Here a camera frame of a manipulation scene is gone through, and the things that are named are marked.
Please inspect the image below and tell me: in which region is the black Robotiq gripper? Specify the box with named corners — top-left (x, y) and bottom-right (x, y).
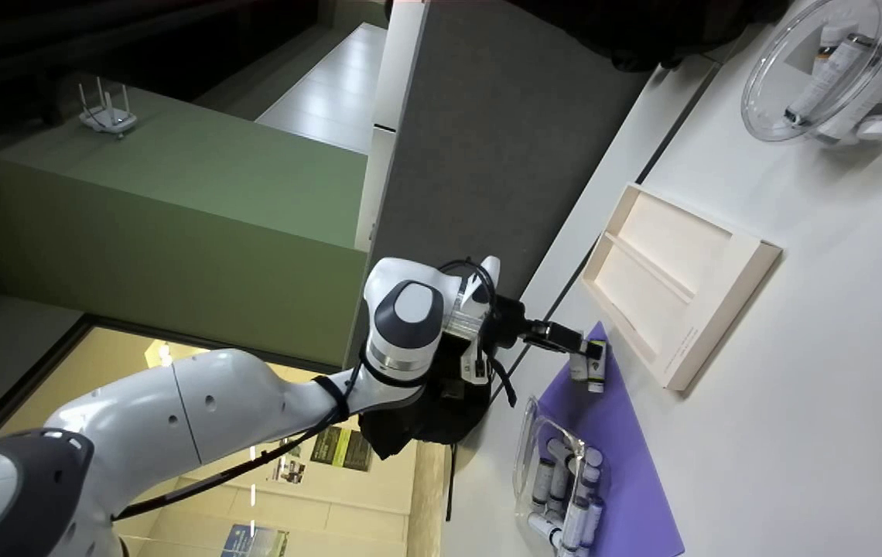
top-left (478, 292), bottom-right (609, 366)

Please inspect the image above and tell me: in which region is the small white bottle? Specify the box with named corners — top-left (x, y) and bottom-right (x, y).
top-left (557, 493), bottom-right (593, 552)
top-left (529, 456), bottom-right (560, 509)
top-left (579, 497), bottom-right (607, 548)
top-left (779, 31), bottom-right (867, 129)
top-left (524, 509), bottom-right (564, 548)
top-left (548, 440), bottom-right (579, 505)
top-left (826, 57), bottom-right (882, 144)
top-left (575, 445), bottom-right (607, 495)
top-left (570, 338), bottom-right (612, 398)

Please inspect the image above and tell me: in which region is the clear bowl with many bottles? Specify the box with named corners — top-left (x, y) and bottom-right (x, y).
top-left (515, 395), bottom-right (609, 557)

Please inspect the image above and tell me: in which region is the clear bowl with few bottles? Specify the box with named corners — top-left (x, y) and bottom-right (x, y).
top-left (736, 0), bottom-right (882, 148)

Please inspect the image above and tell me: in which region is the light wooden tray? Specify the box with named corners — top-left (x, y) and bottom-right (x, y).
top-left (575, 179), bottom-right (785, 402)

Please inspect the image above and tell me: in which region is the purple mat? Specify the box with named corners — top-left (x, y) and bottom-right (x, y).
top-left (532, 320), bottom-right (688, 557)

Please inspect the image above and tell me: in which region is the grey desk partition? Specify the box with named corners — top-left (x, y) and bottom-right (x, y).
top-left (368, 0), bottom-right (661, 303)

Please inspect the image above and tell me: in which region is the green cabinet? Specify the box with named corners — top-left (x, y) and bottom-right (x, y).
top-left (0, 83), bottom-right (370, 370)

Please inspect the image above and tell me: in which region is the white wifi router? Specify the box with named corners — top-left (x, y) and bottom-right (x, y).
top-left (75, 70), bottom-right (142, 140)

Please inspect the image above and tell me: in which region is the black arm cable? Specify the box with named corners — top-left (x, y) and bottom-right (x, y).
top-left (110, 375), bottom-right (361, 524)

